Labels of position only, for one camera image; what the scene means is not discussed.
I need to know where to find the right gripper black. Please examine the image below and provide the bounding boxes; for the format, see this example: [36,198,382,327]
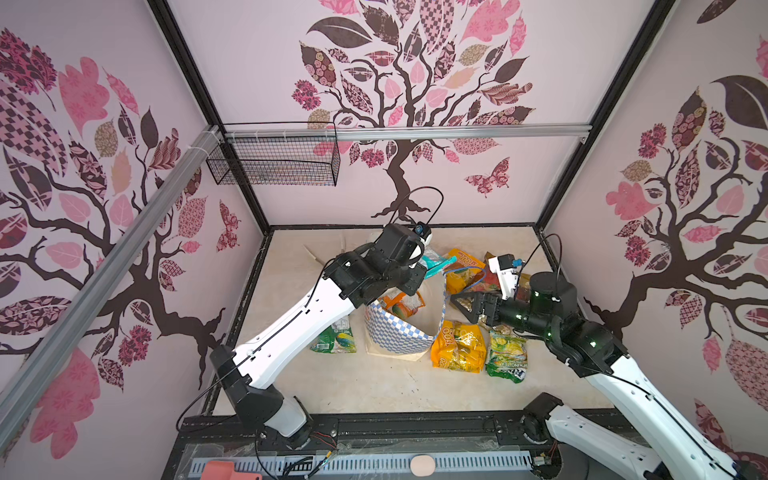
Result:
[449,285,554,341]

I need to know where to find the orange green snack box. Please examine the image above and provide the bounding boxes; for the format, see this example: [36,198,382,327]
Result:
[380,290,426,320]

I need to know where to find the yellow chips bag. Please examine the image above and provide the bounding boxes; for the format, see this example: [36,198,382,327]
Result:
[430,320,487,374]

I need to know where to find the aluminium rail left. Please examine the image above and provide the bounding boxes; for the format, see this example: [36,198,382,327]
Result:
[1,125,221,449]

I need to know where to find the gold candy bag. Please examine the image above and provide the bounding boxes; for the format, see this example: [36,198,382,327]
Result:
[475,266,532,303]

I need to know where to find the aluminium rail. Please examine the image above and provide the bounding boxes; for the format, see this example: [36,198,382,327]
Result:
[1,125,221,449]
[225,123,592,142]

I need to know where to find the teal white snack bag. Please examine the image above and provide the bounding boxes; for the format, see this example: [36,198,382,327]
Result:
[419,249,457,280]

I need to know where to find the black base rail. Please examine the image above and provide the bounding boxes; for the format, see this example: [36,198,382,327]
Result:
[161,407,682,480]

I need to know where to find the aluminium rail back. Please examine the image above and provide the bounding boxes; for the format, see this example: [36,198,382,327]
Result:
[225,123,592,142]

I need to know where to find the yellow orange snack bag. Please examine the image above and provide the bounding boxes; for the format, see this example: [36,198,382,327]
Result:
[445,248,486,294]

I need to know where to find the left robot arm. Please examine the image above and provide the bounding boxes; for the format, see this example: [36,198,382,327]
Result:
[210,222,432,449]

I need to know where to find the blue checkered paper bag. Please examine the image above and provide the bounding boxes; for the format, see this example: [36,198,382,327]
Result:
[364,275,447,361]

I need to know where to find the black wire basket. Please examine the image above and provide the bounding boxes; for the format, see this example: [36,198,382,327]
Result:
[206,120,341,187]

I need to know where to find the metal tongs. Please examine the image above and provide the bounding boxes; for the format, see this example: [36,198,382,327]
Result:
[302,245,326,266]

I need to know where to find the green yellow snack bag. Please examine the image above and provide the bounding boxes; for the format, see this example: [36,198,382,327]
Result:
[485,331,528,384]

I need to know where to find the grey cable duct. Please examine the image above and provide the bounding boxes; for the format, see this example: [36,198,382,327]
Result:
[223,451,533,478]

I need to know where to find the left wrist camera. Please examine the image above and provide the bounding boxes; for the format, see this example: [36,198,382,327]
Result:
[409,222,432,265]

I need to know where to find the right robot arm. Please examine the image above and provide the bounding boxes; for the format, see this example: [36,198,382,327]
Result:
[450,272,767,479]

